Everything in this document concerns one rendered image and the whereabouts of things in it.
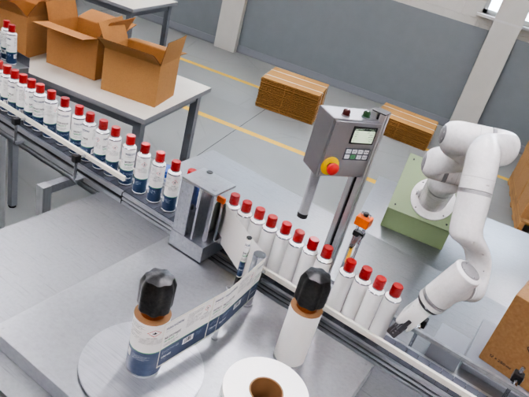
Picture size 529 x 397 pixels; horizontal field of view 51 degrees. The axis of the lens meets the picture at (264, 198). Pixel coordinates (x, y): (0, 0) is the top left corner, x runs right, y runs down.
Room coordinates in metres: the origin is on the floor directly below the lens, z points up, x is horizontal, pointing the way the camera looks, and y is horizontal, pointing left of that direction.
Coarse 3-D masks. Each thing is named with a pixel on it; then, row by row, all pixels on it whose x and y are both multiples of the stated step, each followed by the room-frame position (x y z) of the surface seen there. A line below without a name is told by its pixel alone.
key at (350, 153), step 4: (348, 148) 1.51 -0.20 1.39; (352, 148) 1.52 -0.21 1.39; (356, 148) 1.53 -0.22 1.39; (348, 152) 1.51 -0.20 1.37; (352, 152) 1.52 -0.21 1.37; (356, 152) 1.53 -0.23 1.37; (360, 152) 1.53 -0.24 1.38; (364, 152) 1.54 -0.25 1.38; (368, 152) 1.55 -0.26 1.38; (344, 156) 1.51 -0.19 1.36; (348, 156) 1.52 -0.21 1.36; (352, 156) 1.52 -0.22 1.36; (356, 156) 1.53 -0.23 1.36; (360, 156) 1.54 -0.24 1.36; (364, 156) 1.55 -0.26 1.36; (356, 160) 1.53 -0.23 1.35; (360, 160) 1.54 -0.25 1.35; (364, 160) 1.55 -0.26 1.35
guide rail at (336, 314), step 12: (276, 276) 1.45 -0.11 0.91; (288, 288) 1.43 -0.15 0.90; (336, 312) 1.36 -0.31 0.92; (348, 324) 1.33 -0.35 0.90; (372, 336) 1.30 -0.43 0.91; (384, 348) 1.28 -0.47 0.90; (396, 348) 1.27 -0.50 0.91; (408, 360) 1.25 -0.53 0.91; (432, 372) 1.21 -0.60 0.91; (444, 384) 1.19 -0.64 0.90; (456, 384) 1.19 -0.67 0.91; (468, 396) 1.16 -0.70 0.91
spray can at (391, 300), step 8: (392, 288) 1.33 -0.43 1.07; (400, 288) 1.33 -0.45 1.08; (384, 296) 1.34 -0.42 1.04; (392, 296) 1.33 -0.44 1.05; (384, 304) 1.33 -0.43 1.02; (392, 304) 1.32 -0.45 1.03; (376, 312) 1.34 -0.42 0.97; (384, 312) 1.32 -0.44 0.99; (392, 312) 1.32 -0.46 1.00; (376, 320) 1.33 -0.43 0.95; (384, 320) 1.32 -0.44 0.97; (376, 328) 1.32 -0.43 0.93; (384, 328) 1.32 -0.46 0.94
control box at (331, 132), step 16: (320, 112) 1.55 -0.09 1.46; (336, 112) 1.54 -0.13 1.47; (352, 112) 1.57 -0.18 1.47; (320, 128) 1.52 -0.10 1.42; (336, 128) 1.48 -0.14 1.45; (352, 128) 1.51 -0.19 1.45; (320, 144) 1.50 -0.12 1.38; (336, 144) 1.49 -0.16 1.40; (352, 144) 1.52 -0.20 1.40; (304, 160) 1.55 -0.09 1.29; (320, 160) 1.48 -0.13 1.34; (336, 160) 1.50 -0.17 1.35; (352, 160) 1.53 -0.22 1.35; (352, 176) 1.55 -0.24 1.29
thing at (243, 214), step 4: (244, 200) 1.58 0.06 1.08; (248, 200) 1.59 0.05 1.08; (244, 204) 1.56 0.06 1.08; (248, 204) 1.56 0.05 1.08; (252, 204) 1.58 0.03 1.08; (244, 208) 1.56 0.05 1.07; (248, 208) 1.56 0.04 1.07; (240, 212) 1.56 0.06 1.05; (244, 212) 1.56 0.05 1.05; (248, 212) 1.56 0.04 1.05; (236, 216) 1.57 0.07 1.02; (240, 216) 1.55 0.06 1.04; (244, 216) 1.55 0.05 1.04; (248, 216) 1.56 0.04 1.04; (240, 220) 1.55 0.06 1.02; (244, 220) 1.55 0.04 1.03; (248, 220) 1.56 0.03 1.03; (244, 224) 1.55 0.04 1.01; (248, 224) 1.56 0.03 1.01
